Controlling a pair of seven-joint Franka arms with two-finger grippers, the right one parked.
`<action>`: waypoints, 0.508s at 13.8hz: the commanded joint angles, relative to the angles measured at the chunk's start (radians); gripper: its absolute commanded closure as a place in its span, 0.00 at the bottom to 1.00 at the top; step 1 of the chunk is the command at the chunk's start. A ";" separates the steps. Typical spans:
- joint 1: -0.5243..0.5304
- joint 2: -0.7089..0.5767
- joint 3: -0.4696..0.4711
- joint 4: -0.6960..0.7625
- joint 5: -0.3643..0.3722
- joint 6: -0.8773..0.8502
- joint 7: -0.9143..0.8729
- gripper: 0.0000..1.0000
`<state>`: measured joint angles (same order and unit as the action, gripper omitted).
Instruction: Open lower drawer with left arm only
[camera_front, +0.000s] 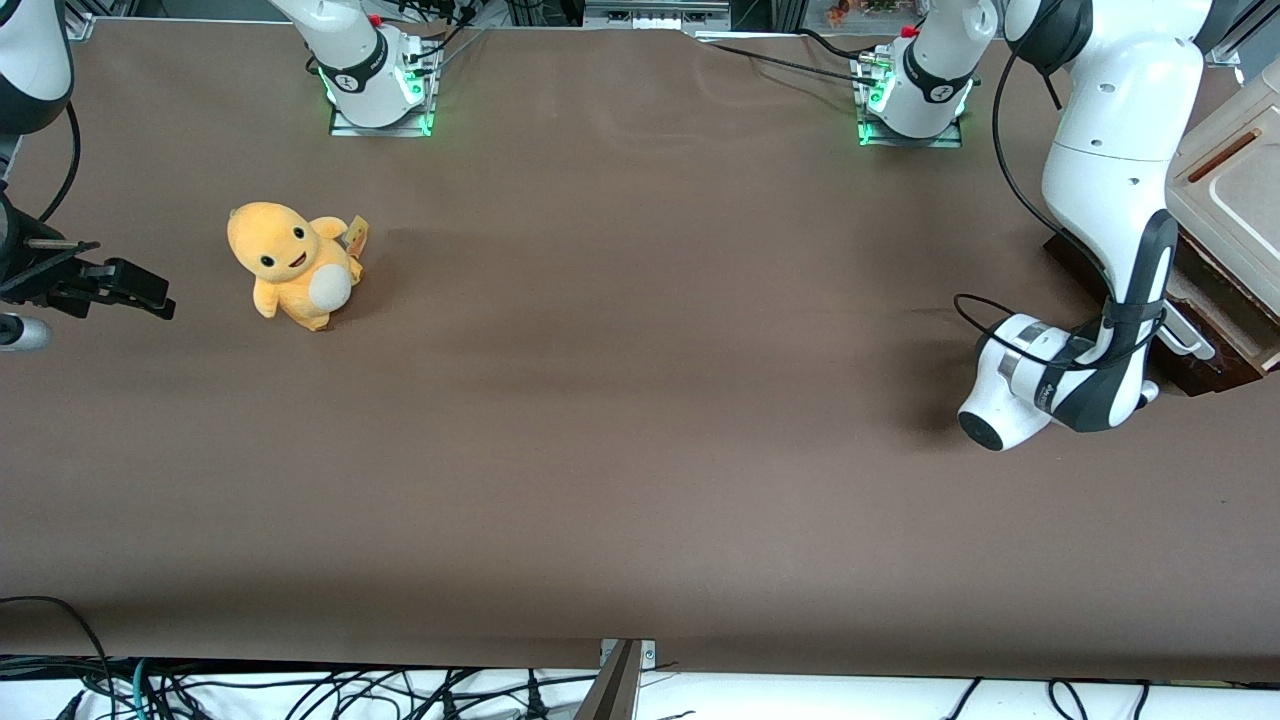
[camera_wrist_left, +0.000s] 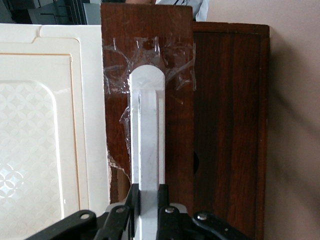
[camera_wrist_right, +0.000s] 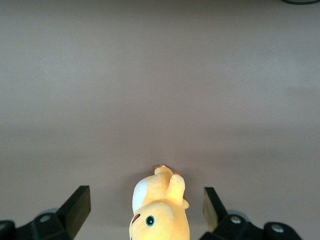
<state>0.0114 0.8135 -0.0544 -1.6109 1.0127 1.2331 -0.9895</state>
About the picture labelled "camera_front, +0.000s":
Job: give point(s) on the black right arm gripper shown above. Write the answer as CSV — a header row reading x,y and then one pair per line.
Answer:
x,y
28,276

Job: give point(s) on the brown wooden drawer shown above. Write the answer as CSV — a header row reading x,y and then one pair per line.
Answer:
x,y
1215,290

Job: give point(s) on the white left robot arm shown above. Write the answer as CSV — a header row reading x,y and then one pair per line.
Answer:
x,y
1120,130

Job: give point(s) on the orange plush toy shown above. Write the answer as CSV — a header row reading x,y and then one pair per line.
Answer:
x,y
290,265

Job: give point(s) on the yellow plush hang tag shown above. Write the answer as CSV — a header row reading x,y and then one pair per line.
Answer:
x,y
357,233

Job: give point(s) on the grey equipment box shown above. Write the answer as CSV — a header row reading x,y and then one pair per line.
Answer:
x,y
655,12

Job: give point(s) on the aluminium profile bar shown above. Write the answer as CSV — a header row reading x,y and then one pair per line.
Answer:
x,y
612,690

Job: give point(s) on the small orange figure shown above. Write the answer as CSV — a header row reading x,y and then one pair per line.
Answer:
x,y
838,12

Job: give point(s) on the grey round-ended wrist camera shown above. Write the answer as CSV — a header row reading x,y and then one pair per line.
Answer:
x,y
22,333

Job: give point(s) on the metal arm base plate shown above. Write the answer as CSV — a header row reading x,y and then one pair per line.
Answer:
x,y
425,105
868,125

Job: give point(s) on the small metal bracket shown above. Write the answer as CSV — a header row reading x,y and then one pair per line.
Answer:
x,y
649,654

